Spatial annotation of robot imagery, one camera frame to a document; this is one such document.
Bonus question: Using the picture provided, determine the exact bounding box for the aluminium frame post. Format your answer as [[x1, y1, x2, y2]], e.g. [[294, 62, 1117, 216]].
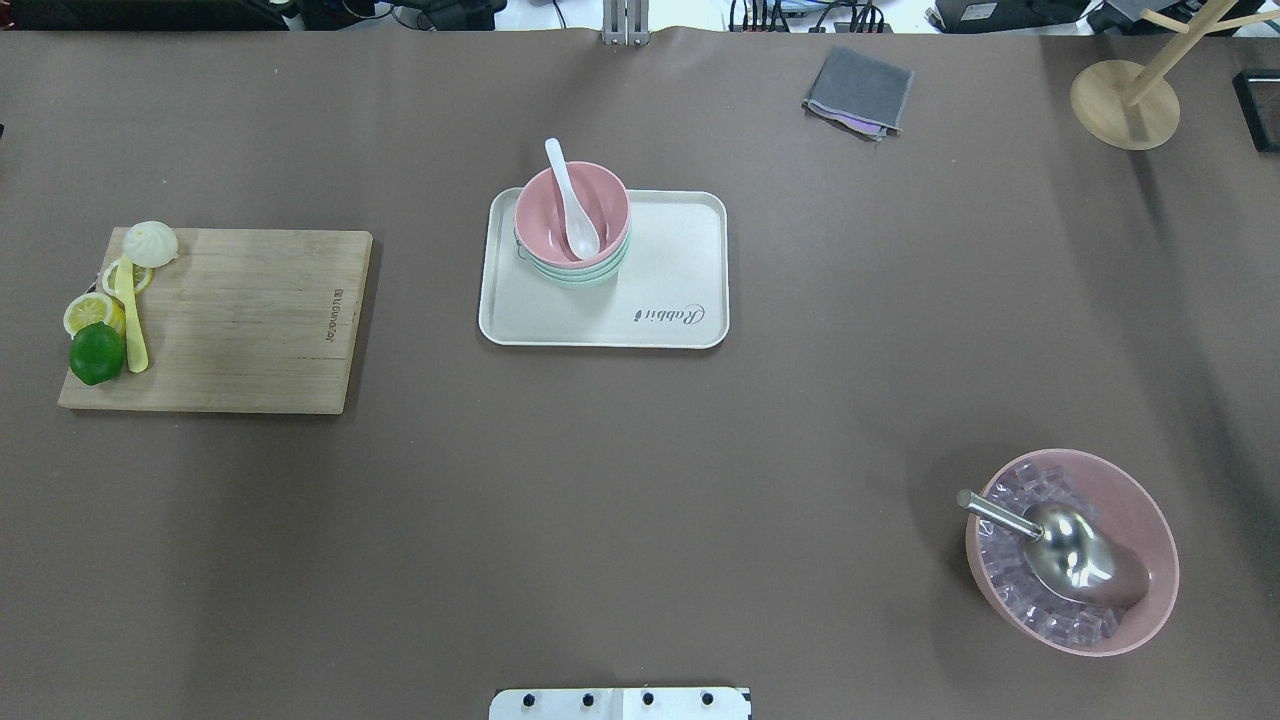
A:
[[602, 0, 652, 47]]

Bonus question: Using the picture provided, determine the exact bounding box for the metal ice scoop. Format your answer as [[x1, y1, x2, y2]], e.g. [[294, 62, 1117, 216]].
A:
[[956, 489, 1152, 609]]

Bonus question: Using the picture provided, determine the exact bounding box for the white calibration plate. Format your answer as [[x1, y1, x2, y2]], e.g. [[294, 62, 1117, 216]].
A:
[[488, 685, 753, 719]]

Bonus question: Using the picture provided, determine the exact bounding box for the yellow plastic knife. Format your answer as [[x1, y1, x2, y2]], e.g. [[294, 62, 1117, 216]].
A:
[[111, 256, 150, 373]]

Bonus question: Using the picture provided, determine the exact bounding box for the wooden mug tree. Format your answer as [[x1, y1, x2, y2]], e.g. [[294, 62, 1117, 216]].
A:
[[1070, 1, 1279, 151]]

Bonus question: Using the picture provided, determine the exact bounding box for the grey folded cloth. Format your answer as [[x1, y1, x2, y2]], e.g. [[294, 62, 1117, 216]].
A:
[[801, 46, 915, 142]]

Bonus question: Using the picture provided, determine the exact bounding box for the pink bowl with ice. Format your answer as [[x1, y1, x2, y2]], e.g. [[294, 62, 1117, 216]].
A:
[[964, 448, 1180, 659]]

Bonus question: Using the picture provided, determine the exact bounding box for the lemon half toy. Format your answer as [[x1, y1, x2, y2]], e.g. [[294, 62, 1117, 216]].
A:
[[61, 291, 125, 337]]

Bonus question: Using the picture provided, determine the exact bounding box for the green toy lime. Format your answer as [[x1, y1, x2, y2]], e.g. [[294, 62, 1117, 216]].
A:
[[68, 322, 125, 386]]

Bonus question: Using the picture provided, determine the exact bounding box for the lemon slice under knife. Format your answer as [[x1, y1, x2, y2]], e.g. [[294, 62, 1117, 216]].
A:
[[96, 259, 154, 299]]

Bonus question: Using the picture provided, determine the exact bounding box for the bamboo cutting board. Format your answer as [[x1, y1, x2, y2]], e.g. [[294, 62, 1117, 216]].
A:
[[59, 227, 372, 415]]

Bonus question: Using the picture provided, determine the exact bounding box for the green bowl stack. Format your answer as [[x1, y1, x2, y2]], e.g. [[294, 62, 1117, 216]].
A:
[[515, 233, 632, 288]]

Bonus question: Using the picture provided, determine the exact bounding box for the white serving tray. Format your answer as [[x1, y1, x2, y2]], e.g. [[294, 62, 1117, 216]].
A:
[[477, 188, 730, 348]]

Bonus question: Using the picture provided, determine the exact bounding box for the white toy steamed bun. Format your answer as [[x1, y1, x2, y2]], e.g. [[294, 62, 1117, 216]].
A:
[[122, 220, 180, 269]]

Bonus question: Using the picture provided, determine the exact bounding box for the white ceramic spoon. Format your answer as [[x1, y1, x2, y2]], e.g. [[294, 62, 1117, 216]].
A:
[[544, 137, 600, 260]]

